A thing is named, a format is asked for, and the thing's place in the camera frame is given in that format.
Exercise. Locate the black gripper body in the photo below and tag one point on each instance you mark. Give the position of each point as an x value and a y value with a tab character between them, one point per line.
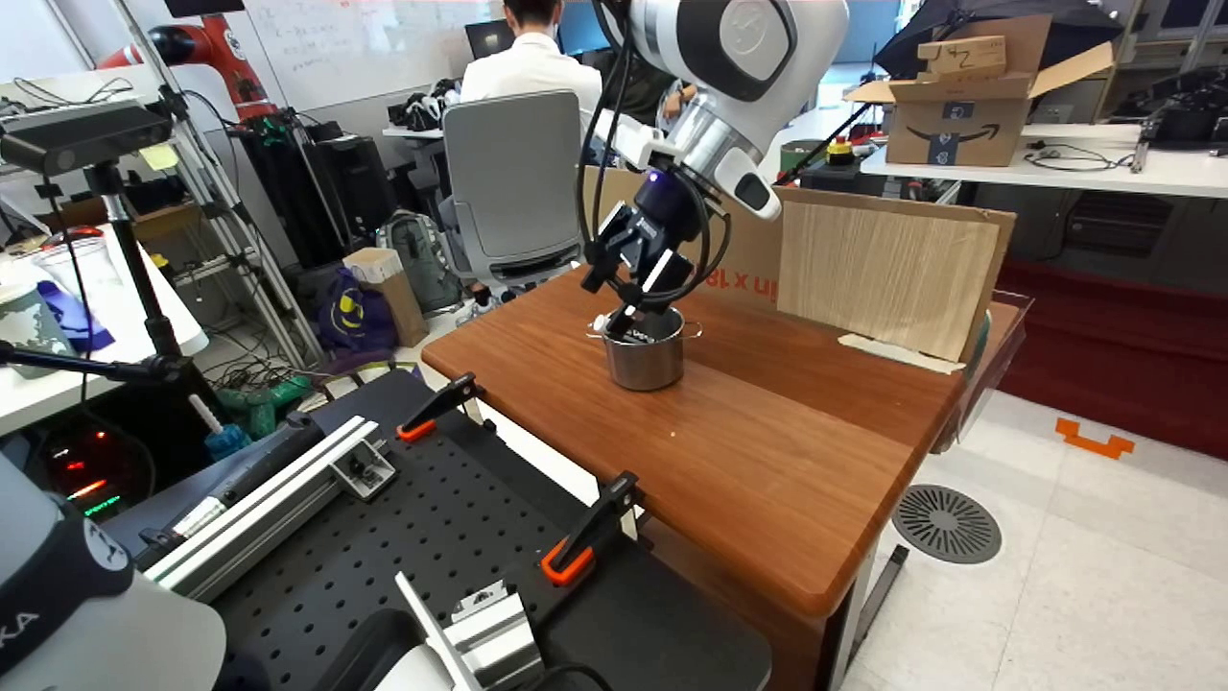
640	253

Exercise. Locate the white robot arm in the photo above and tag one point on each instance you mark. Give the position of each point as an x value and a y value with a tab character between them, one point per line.
741	51

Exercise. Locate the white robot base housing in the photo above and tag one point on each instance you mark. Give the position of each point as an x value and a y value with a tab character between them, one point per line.
102	625

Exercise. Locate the small stainless steel pot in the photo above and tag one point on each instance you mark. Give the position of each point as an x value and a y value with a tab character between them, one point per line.
645	364

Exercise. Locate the grey office chair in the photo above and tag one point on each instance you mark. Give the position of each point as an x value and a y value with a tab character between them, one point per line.
512	178

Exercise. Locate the person in white shirt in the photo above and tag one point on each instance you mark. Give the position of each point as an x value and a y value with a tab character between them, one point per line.
523	69

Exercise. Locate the light wooden board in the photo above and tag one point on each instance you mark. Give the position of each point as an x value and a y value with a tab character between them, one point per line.
885	272

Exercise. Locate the yellow red emergency stop button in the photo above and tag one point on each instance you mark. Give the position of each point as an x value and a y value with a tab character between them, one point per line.
843	149

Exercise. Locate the small tan paper bag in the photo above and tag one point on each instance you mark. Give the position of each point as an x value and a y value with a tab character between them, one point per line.
390	288

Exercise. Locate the white flat strip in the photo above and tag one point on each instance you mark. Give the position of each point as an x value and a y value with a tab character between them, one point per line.
896	350

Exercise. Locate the dark blue bag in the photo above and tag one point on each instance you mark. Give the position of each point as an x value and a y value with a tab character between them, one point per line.
347	318

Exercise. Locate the black perforated breadboard table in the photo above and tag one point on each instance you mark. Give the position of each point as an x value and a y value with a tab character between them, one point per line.
445	522

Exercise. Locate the black equipment cabinet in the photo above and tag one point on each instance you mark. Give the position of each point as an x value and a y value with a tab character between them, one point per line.
314	187

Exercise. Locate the open brown shipping box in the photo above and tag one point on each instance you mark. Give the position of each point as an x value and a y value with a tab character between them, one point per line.
962	129

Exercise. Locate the grey metal desk leg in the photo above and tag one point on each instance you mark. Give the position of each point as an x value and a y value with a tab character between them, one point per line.
885	600

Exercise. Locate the green handheld tool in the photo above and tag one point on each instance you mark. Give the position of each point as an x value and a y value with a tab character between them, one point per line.
262	409

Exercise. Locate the silver light stand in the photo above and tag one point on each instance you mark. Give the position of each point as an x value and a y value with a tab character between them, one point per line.
223	206

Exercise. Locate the dark red floor mat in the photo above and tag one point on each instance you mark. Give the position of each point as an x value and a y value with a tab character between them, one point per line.
1126	357

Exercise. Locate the red equipment on stand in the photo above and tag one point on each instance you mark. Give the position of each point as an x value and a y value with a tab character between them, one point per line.
218	60

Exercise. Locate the white office table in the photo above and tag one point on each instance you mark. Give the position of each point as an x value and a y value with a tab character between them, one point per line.
1151	172

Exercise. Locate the white side table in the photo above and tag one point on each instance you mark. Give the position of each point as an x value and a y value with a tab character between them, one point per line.
117	350

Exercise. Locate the black controller with red lights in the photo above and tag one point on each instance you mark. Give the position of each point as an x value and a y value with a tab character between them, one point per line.
78	473

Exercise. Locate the silver aluminium extrusion rail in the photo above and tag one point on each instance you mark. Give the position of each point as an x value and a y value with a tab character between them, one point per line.
481	636
269	504

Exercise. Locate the wall whiteboard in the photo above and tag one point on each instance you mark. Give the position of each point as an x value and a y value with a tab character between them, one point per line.
360	42

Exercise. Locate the black camera tripod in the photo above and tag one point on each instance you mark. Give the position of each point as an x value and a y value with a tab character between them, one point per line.
146	291

